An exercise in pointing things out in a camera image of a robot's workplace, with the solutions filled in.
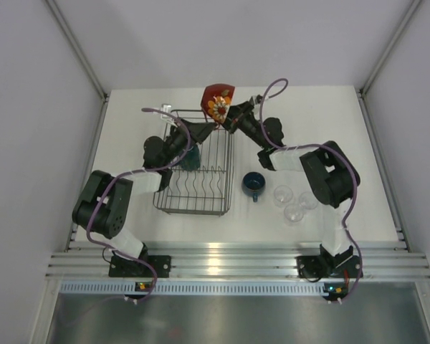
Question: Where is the left aluminium frame post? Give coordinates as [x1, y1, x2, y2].
[42, 0, 110, 101]

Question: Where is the dark green mug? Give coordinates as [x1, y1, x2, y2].
[179, 144, 201, 171]

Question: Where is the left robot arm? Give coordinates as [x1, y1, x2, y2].
[72, 119, 217, 277]

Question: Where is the clear glass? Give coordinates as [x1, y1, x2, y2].
[298, 192, 319, 211]
[283, 204, 305, 226]
[273, 185, 294, 208]

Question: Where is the right aluminium frame post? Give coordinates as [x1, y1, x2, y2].
[358, 0, 422, 101]

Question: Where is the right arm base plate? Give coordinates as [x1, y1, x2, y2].
[297, 255, 363, 281]

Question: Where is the clear glass back left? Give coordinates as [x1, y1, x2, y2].
[273, 185, 294, 208]

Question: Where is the clear glass back right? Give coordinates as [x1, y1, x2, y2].
[298, 192, 319, 211]

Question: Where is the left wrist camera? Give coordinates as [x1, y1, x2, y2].
[160, 103, 176, 126]

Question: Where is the red cup white inside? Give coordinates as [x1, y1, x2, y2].
[201, 83, 235, 124]

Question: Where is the slotted cable duct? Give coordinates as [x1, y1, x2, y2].
[59, 280, 333, 296]

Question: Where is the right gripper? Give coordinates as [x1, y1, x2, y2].
[209, 102, 267, 150]

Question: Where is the dark blue cup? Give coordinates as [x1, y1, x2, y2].
[242, 171, 266, 203]

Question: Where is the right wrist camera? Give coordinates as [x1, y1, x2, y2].
[250, 95, 263, 106]

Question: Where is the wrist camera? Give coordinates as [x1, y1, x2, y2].
[160, 103, 176, 126]
[250, 95, 263, 106]

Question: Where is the wire dish rack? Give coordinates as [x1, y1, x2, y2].
[153, 127, 234, 216]

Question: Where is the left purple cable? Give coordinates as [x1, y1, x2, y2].
[86, 106, 193, 302]

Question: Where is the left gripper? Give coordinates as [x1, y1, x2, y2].
[161, 117, 216, 167]

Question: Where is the purple cable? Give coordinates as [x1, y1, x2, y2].
[86, 106, 193, 302]
[256, 77, 363, 305]

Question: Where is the clear glass front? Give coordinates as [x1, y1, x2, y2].
[283, 204, 305, 226]

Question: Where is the aluminium frame post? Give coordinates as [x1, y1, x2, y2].
[358, 0, 422, 101]
[42, 0, 110, 101]

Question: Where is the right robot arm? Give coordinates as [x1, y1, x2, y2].
[221, 96, 363, 282]

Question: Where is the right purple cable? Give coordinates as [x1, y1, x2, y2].
[256, 77, 363, 305]

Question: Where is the aluminium mounting rail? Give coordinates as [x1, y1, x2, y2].
[46, 242, 430, 282]

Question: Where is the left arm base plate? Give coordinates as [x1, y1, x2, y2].
[108, 255, 171, 278]

